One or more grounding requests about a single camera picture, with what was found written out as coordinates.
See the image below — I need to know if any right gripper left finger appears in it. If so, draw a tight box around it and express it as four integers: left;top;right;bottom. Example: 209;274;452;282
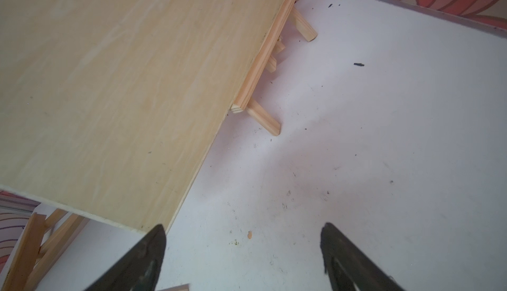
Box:
87;224;166;291

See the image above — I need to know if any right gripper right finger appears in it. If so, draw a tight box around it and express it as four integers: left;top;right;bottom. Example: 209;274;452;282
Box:
320;222;403;291

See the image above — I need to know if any plywood board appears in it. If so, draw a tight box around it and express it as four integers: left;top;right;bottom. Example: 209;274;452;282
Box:
0;0;298;233

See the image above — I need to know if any right wooden easel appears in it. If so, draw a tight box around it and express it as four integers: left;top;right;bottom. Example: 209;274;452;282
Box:
0;0;319;291

